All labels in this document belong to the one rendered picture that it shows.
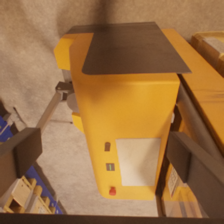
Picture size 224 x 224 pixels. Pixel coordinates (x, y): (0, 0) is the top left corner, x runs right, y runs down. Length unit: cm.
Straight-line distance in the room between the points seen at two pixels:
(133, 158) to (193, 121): 36
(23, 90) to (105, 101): 137
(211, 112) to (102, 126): 35
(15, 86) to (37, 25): 66
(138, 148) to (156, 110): 20
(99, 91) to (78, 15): 93
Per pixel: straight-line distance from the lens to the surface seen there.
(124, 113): 57
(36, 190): 262
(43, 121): 96
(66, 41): 105
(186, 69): 61
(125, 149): 70
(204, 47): 93
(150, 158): 76
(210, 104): 54
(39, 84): 171
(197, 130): 46
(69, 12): 139
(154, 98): 54
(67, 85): 121
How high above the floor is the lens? 133
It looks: 51 degrees down
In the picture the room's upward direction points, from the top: 175 degrees counter-clockwise
